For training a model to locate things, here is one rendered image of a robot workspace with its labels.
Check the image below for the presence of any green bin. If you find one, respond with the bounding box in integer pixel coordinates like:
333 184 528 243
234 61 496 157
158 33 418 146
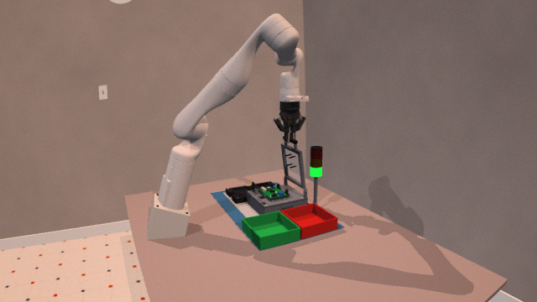
242 211 300 250

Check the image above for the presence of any red open-top bin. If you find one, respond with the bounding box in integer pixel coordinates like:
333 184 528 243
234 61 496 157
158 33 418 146
282 203 338 239

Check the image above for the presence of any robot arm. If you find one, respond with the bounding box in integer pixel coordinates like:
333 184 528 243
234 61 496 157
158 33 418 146
158 13 309 210

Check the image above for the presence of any green circuit board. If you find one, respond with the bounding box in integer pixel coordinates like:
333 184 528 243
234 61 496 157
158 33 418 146
259 186 286 199

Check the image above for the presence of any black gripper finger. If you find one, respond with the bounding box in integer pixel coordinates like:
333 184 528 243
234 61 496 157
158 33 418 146
274 115 290 143
290 115 305 139

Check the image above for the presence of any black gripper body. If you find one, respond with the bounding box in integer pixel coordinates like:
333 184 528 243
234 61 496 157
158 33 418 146
279 102 300 124

